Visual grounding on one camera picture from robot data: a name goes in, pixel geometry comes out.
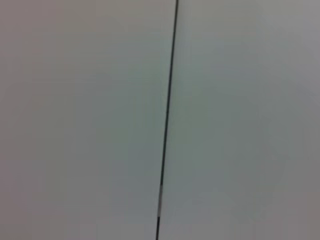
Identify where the black wall panel seam strip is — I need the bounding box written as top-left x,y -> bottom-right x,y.
155,0 -> 180,240

